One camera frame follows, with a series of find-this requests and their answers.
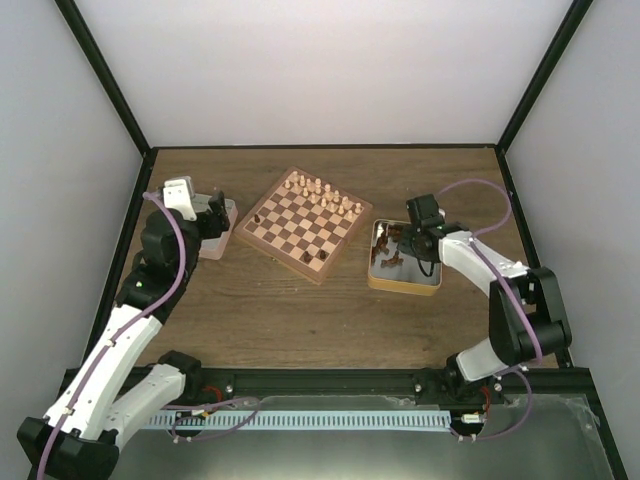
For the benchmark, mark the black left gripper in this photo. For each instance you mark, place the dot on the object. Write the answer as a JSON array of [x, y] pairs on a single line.
[[216, 218]]

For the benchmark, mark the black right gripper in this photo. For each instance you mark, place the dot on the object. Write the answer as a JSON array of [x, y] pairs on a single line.
[[404, 245]]

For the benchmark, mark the gold tin box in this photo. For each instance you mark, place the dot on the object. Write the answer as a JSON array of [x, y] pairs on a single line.
[[392, 270]]

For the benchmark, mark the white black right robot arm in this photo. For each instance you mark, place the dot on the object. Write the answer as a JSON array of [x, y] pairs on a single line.
[[527, 315]]

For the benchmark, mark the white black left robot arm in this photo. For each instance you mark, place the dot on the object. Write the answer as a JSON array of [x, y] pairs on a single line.
[[82, 435]]

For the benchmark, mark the wooden chess board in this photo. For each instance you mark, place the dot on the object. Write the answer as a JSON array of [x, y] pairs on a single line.
[[292, 224]]

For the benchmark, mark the pink tin box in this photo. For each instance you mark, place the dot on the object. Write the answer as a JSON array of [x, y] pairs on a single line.
[[213, 249]]

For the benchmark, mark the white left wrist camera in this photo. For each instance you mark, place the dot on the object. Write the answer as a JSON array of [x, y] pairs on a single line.
[[177, 194]]

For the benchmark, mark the white slotted cable duct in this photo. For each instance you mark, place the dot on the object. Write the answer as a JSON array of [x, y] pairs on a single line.
[[309, 420]]

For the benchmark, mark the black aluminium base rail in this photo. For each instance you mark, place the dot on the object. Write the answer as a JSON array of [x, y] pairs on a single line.
[[426, 386]]

